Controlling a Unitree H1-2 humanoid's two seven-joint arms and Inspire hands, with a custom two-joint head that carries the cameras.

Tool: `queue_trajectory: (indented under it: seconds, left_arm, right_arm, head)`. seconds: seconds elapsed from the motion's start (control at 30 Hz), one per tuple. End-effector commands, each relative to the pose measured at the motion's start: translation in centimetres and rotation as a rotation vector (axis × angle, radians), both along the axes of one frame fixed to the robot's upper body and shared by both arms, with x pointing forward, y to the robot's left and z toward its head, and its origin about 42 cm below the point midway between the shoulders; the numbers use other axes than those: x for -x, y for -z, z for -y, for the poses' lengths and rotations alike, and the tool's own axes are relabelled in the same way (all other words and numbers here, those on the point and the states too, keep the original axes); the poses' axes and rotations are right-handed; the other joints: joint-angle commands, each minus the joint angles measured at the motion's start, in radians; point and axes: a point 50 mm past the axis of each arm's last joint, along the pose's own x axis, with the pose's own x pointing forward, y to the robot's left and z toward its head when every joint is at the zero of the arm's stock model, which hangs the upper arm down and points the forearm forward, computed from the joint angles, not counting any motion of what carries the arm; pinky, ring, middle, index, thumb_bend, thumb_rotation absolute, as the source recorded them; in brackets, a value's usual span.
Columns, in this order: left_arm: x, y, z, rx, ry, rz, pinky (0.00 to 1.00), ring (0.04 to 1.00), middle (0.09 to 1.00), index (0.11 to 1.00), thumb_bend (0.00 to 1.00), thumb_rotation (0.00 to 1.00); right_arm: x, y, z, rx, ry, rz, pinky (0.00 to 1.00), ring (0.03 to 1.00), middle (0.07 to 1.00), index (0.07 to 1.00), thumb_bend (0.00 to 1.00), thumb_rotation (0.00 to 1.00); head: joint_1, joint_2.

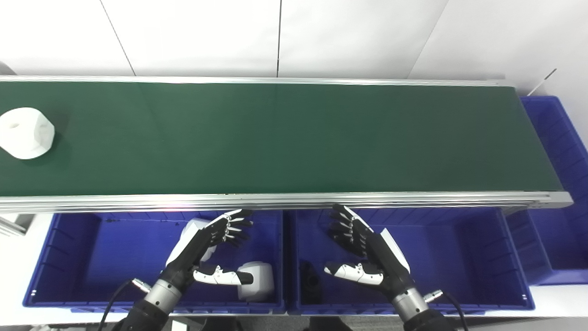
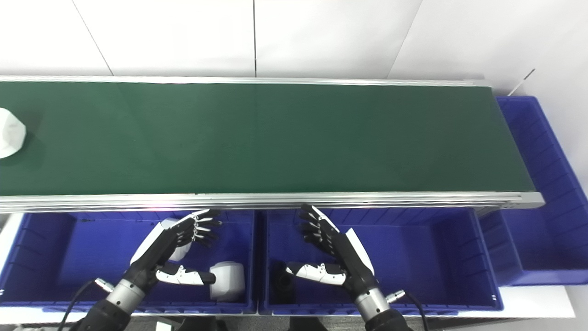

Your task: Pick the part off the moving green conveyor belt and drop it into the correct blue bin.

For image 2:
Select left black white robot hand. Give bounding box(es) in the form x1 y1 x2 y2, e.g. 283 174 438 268
123 209 224 292

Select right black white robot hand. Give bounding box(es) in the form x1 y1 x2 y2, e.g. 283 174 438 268
285 204 379 297

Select blue plastic bin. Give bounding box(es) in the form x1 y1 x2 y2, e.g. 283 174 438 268
478 96 588 286
0 209 258 315
258 207 503 317

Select black plastic part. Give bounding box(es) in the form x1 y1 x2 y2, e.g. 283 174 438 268
270 261 298 305

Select green conveyor belt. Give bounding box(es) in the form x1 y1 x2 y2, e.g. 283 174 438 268
0 76 545 215

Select thin metal rod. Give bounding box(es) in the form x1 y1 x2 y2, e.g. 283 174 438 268
507 68 536 97

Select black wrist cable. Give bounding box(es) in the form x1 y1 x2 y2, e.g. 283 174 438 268
386 289 430 331
56 277 114 331

